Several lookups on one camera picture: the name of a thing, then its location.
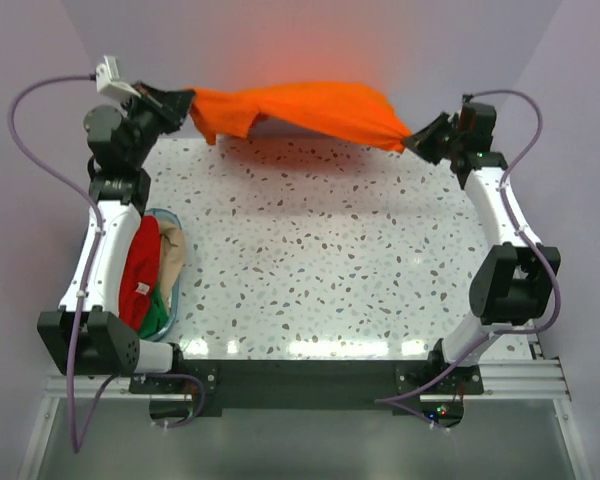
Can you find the clear blue plastic bin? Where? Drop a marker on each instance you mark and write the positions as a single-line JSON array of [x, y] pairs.
[[166, 215]]

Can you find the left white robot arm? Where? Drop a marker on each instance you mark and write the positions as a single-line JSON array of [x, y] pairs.
[[85, 335]]

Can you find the red t shirt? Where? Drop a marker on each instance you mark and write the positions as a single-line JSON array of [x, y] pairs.
[[140, 273]]

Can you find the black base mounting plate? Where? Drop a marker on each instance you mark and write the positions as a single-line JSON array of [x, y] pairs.
[[220, 385]]

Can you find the green t shirt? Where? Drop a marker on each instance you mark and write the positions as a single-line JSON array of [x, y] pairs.
[[156, 317]]

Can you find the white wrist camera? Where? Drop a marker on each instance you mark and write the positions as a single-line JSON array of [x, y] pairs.
[[476, 124], [110, 83]]

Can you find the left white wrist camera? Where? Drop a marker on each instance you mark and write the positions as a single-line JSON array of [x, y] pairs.
[[110, 83]]

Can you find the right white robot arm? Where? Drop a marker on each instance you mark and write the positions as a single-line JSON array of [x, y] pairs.
[[517, 277]]

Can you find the beige t shirt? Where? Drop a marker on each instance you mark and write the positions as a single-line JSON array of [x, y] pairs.
[[172, 258]]

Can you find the aluminium frame rail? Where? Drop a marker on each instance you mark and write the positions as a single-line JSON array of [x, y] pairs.
[[502, 376]]

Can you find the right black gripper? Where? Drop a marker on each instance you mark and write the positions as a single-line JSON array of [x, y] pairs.
[[422, 142]]

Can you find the orange t shirt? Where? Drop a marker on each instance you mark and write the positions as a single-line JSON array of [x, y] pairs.
[[347, 111]]

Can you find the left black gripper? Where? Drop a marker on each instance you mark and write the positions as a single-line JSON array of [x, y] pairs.
[[170, 106]]

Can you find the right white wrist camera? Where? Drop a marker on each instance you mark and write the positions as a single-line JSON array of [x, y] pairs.
[[476, 124]]

